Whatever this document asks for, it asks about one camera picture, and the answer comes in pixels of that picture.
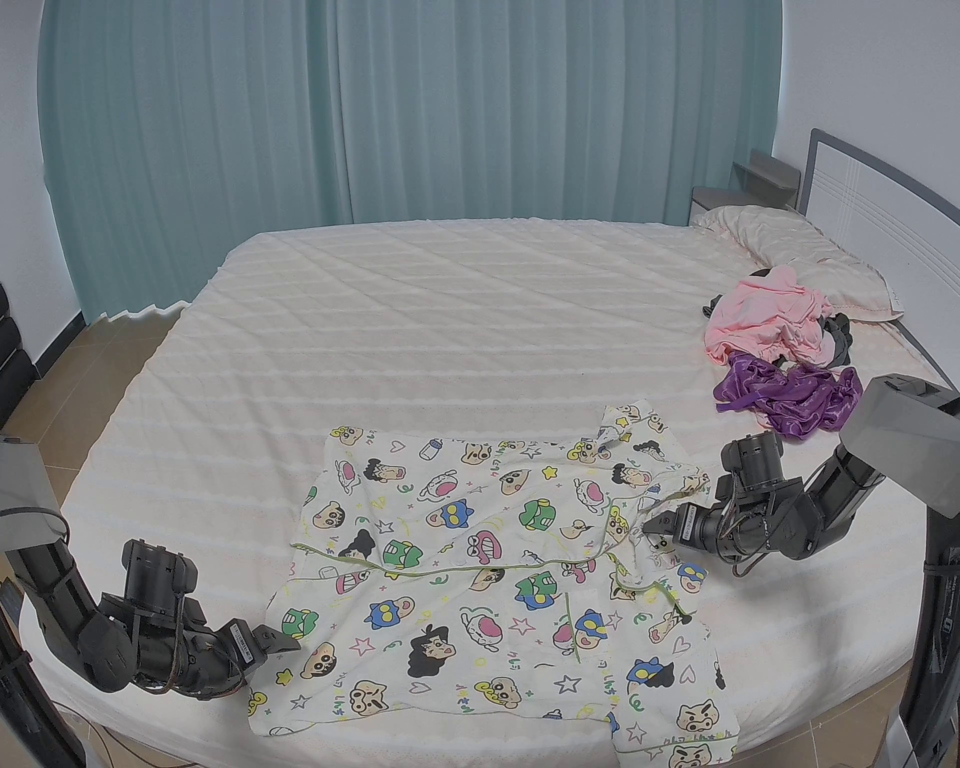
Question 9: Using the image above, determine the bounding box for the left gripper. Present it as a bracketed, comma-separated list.
[183, 618, 303, 681]

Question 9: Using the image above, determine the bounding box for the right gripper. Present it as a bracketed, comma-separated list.
[642, 502, 745, 558]

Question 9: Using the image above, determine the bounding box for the white printed pyjama top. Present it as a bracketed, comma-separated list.
[246, 401, 740, 768]

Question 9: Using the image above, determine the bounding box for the bed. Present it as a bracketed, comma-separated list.
[18, 127, 960, 768]

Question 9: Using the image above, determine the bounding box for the purple garment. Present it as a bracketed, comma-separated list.
[712, 355, 865, 444]

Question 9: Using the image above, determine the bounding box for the pink garment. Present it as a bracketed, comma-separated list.
[703, 264, 835, 370]

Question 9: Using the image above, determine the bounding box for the dark grey garment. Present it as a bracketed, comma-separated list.
[819, 312, 858, 370]

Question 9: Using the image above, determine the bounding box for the cream pillow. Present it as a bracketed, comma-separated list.
[690, 204, 906, 325]

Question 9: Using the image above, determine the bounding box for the grey bedside table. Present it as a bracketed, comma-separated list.
[690, 148, 801, 228]

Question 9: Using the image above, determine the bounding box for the blue-green curtain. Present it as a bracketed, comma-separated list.
[37, 0, 783, 325]

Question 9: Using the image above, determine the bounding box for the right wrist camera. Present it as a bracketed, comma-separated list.
[714, 430, 787, 505]

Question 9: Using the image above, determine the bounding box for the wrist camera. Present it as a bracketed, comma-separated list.
[714, 430, 787, 505]
[121, 538, 202, 625]

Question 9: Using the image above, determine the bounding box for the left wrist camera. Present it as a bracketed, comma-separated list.
[121, 538, 202, 625]

